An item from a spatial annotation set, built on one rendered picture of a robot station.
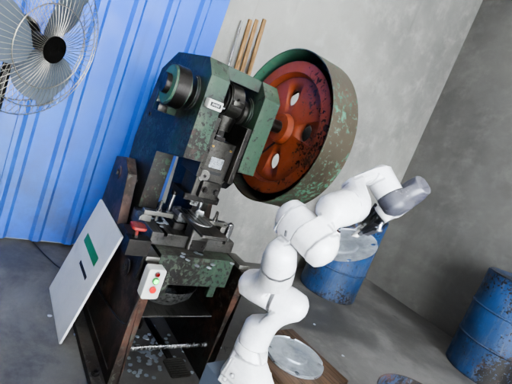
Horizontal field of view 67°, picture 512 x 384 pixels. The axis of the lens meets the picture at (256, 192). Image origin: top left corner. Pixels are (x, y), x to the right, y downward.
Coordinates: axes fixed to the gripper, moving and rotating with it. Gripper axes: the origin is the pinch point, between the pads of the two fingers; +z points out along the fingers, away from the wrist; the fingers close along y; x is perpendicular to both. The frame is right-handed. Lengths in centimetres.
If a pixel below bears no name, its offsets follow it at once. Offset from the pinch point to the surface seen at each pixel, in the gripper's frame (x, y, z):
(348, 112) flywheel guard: 14, 52, -13
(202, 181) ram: 65, 18, 29
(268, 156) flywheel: 33, 53, 36
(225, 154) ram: 59, 33, 22
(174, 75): 92, 43, -3
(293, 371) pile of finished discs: 2, -49, 47
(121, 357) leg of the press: 74, -56, 68
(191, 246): 60, -7, 45
